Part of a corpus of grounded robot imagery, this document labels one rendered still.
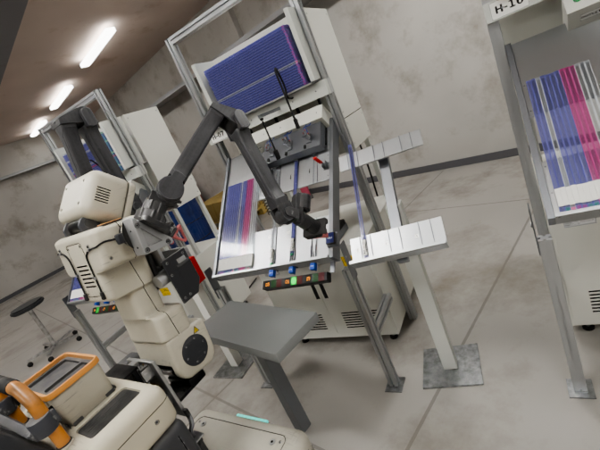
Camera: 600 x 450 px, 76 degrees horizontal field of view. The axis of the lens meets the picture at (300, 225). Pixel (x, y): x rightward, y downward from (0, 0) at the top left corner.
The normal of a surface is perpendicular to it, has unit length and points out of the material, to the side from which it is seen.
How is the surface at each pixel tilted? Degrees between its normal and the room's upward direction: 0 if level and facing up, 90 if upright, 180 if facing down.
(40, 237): 90
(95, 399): 92
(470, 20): 90
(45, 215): 90
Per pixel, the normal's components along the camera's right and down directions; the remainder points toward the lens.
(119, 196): 0.78, -0.15
